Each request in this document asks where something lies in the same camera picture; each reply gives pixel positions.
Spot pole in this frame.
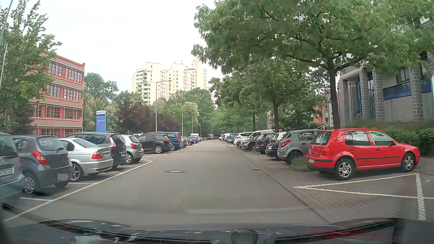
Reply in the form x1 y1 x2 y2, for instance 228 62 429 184
0 0 14 92

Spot large green tree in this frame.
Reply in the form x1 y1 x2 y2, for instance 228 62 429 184
191 0 434 130

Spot paved parking strip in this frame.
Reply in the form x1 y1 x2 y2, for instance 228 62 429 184
222 141 434 224

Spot row of trees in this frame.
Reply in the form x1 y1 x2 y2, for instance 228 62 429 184
208 58 326 136

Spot grey tiled building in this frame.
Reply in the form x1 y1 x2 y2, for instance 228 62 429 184
337 17 434 127

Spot dark grey small car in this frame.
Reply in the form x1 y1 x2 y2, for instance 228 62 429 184
11 135 74 195

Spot red hatchback car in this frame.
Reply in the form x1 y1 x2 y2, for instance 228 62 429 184
307 128 421 181

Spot red brick building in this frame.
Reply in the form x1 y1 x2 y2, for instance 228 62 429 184
313 91 340 124

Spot group of trees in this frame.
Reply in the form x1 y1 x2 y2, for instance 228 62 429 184
82 72 216 137

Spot green hedge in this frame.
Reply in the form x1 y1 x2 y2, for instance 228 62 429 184
344 119 434 156

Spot grey hatchback car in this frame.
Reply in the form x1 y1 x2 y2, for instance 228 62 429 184
277 129 321 164

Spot grey asphalt road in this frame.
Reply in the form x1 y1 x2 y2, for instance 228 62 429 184
0 139 326 227

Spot white high-rise buildings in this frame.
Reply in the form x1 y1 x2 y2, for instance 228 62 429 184
131 60 208 106

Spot road markings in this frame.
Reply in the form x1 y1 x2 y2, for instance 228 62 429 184
4 144 434 223

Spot row of parked cars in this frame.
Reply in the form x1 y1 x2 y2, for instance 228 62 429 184
121 131 215 164
219 129 289 159

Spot red and beige building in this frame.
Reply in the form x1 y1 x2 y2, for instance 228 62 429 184
26 52 85 138

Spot blue sign pillar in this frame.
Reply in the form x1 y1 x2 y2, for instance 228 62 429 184
96 110 106 133

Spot silver saloon car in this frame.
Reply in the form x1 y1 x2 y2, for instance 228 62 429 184
59 138 114 182

